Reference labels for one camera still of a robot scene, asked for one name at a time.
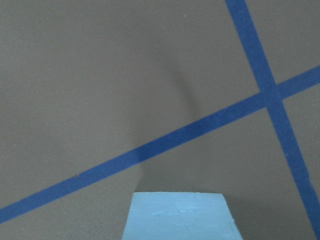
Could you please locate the light blue block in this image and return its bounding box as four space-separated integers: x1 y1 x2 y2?
122 191 242 240

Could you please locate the brown paper table mat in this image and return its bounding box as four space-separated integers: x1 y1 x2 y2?
0 0 315 240

